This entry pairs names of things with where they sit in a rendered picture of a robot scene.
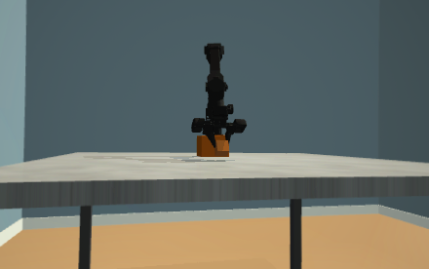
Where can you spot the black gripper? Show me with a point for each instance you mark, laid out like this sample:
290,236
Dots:
199,124

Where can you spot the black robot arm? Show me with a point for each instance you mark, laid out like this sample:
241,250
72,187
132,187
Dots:
216,85

